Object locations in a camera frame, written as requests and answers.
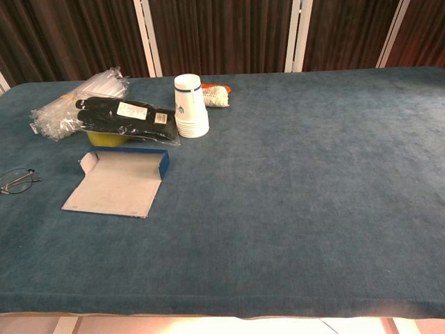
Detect blue cardboard box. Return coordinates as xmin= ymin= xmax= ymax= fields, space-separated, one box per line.
xmin=61 ymin=145 xmax=171 ymax=221

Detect black wire-frame eyeglasses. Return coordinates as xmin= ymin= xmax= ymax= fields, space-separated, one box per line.
xmin=0 ymin=168 xmax=42 ymax=195

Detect blue felt tablecloth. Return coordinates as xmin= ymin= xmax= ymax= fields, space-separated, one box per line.
xmin=0 ymin=65 xmax=445 ymax=320

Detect stack of white paper cups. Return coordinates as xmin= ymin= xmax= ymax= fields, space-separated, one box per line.
xmin=173 ymin=73 xmax=211 ymax=139

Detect white packet with orange top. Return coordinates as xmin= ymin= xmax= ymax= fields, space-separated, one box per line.
xmin=200 ymin=82 xmax=232 ymax=109

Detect yellow sponge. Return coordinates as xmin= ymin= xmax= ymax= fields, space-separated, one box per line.
xmin=86 ymin=129 xmax=127 ymax=148

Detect black gloves in plastic bag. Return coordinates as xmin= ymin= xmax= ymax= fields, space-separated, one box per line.
xmin=74 ymin=97 xmax=182 ymax=148

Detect bundle of clear plastic straws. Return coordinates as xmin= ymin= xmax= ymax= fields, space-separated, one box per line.
xmin=30 ymin=66 xmax=131 ymax=142

